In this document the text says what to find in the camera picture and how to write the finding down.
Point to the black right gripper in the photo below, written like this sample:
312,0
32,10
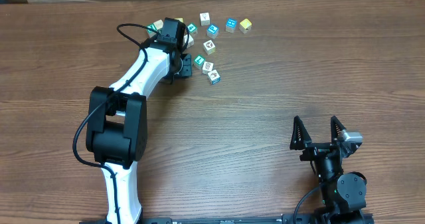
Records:
315,149

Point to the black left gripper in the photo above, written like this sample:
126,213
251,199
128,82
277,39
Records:
177,73

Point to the green L block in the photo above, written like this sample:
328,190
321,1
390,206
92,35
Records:
199,61

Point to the hedgehog block white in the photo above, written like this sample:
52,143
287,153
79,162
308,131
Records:
207,67

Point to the acorn block yellow sides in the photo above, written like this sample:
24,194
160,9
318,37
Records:
209,47

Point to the squirrel block blue side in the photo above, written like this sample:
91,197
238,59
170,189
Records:
214,76

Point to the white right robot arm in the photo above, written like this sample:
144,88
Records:
343,194

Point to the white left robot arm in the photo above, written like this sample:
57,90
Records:
117,124

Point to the white plain block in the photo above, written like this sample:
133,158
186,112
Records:
188,41

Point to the green 4 block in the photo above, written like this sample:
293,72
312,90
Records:
193,30

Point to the green C block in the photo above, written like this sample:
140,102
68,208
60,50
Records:
151,30

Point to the beige top block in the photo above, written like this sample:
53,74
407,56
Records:
158,25

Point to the yellow top block left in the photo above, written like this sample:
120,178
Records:
180,19

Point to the blue P block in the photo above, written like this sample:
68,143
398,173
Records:
212,31

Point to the white block with drawing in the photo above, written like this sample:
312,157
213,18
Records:
205,19

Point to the blue top block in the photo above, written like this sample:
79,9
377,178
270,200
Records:
231,25

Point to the yellow top block far right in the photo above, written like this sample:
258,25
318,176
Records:
245,26

